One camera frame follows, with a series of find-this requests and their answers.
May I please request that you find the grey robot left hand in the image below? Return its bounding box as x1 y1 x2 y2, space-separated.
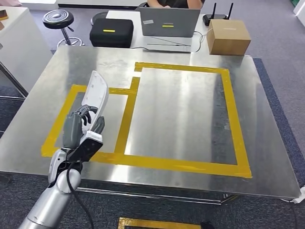
63 105 105 150

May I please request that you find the white plastic car trim part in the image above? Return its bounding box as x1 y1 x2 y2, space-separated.
81 70 110 133

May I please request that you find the steel top workbench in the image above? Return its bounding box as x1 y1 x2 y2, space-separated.
0 45 301 206

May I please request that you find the black hard carry case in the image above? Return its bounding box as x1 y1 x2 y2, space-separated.
89 18 134 49

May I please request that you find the white table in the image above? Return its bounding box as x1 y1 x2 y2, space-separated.
0 6 53 99

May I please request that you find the black round stool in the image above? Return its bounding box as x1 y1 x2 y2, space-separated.
42 9 85 47

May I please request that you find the dark round stool seat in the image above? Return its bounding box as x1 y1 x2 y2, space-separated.
90 11 109 26

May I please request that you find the white desk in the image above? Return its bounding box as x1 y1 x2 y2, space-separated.
105 10 216 54

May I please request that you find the grey laptop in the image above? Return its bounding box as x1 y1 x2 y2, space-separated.
139 7 201 53

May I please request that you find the person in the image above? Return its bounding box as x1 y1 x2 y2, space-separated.
146 0 206 10

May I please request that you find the black router with antennas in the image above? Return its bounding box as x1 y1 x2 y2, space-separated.
203 2 234 27

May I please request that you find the brown cardboard box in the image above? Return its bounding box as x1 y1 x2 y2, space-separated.
206 19 252 57

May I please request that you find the white power strip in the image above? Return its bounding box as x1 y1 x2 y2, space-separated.
291 186 305 205

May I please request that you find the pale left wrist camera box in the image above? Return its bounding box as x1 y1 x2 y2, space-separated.
66 130 104 163

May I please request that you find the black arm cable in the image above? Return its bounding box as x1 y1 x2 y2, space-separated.
66 162 96 229

